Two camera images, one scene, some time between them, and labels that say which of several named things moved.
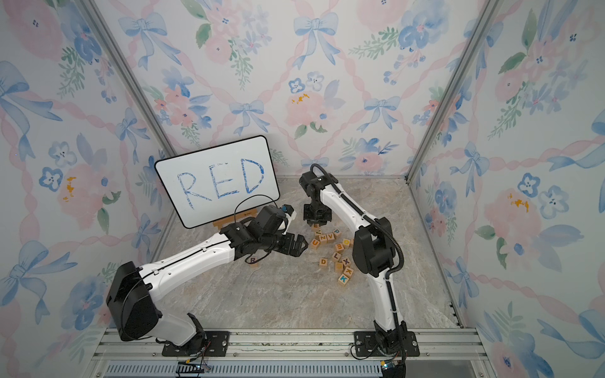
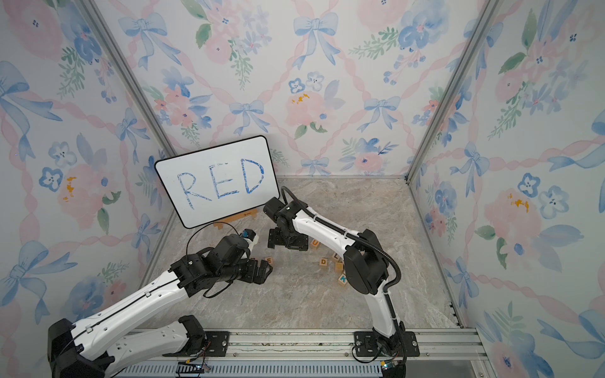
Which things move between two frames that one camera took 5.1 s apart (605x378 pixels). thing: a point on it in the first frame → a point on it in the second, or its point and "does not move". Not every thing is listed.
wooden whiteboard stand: (243, 215) does not move
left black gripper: (290, 247) → (254, 275)
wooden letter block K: (343, 279) does not move
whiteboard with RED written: (213, 183) does not move
